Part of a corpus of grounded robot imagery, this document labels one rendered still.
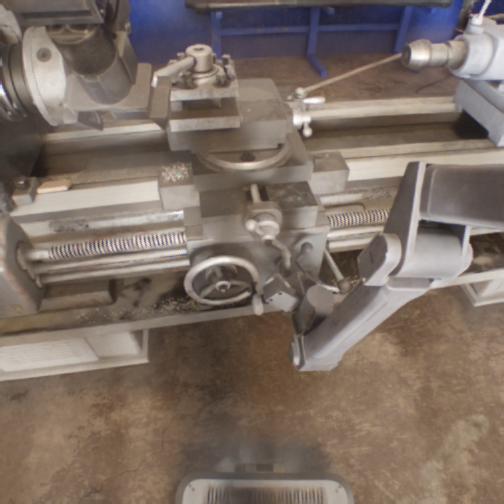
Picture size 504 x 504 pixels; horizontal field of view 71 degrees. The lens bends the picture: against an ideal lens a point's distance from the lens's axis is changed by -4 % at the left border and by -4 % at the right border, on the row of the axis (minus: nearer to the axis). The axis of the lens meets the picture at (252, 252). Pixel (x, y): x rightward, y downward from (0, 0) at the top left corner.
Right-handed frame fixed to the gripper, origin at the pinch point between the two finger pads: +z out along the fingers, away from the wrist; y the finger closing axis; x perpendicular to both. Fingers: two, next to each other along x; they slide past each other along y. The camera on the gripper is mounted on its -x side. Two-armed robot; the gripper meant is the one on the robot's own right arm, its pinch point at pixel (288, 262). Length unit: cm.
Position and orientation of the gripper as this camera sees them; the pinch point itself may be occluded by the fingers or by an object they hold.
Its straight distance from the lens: 89.6
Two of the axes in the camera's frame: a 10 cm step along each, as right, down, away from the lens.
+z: -1.6, -7.4, 6.6
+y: -7.3, 5.4, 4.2
